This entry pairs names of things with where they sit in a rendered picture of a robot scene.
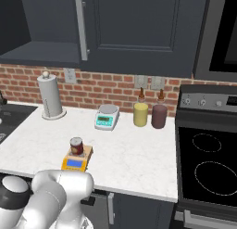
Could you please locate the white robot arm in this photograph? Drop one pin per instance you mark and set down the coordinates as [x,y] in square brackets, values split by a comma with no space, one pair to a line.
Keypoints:
[46,198]

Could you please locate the white teal digital scale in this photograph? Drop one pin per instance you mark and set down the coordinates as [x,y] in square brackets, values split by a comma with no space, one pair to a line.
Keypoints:
[106,119]

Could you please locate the red canned food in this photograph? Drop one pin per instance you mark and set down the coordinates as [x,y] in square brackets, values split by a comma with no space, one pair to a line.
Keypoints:
[76,145]

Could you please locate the orange digital scale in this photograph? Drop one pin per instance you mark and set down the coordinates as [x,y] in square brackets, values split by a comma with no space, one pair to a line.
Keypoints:
[75,163]

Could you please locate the dark base cabinet door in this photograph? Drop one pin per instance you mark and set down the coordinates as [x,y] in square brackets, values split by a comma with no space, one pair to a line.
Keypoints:
[142,212]

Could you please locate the yellow bottle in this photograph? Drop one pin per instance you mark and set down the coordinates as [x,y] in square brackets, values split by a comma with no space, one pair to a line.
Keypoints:
[140,114]

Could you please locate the dark red bottle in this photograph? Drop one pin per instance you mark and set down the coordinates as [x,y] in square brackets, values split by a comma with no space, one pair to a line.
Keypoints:
[159,116]

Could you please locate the grey stove knob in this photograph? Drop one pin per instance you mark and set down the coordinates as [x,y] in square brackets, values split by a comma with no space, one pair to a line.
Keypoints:
[219,103]
[186,100]
[203,102]

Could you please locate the white paper towel roll holder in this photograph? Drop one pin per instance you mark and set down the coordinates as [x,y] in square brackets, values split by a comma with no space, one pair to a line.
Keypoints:
[49,96]

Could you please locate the black stove with hob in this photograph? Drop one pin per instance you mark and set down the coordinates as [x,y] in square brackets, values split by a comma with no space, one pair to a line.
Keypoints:
[206,164]

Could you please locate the dark sink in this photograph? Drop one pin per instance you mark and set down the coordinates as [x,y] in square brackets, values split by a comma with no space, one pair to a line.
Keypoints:
[14,120]

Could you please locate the dark tap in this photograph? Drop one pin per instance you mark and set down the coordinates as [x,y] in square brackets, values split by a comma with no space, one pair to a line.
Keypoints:
[2,99]

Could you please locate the black microwave oven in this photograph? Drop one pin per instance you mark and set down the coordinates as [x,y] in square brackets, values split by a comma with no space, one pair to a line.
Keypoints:
[216,38]

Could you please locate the grey wall outlet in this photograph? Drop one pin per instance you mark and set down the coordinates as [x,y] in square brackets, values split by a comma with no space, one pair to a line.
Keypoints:
[69,75]
[141,81]
[157,83]

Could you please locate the dark wall cabinet door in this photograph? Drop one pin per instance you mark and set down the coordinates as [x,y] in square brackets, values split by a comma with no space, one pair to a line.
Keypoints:
[139,28]

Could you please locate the open dark wall cabinet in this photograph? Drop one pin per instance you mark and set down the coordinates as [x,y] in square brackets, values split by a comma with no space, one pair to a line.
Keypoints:
[37,52]

